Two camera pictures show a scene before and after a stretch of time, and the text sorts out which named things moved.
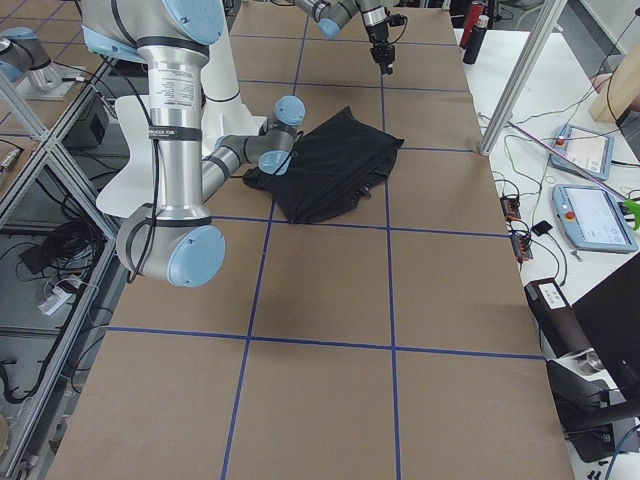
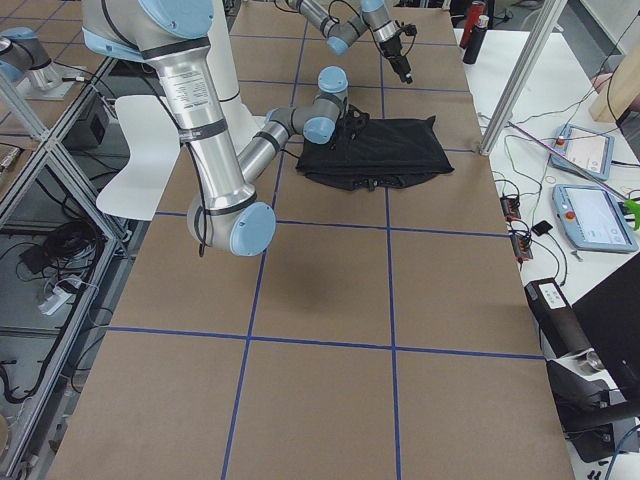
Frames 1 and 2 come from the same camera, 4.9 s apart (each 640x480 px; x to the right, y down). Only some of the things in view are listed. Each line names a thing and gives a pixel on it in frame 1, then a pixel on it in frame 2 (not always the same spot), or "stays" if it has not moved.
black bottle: x=476 y=39 stays
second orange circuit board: x=522 y=247 stays
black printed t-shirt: x=335 y=166 → x=388 y=154
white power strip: x=55 y=299 stays
